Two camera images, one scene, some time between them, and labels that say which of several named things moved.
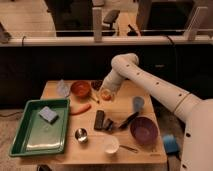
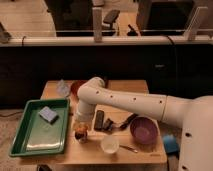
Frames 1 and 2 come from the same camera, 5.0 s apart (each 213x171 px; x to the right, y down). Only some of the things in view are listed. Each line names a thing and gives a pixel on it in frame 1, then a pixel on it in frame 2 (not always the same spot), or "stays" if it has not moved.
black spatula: (130, 119) stays
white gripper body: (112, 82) -> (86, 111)
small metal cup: (81, 135) stays
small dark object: (108, 124) stays
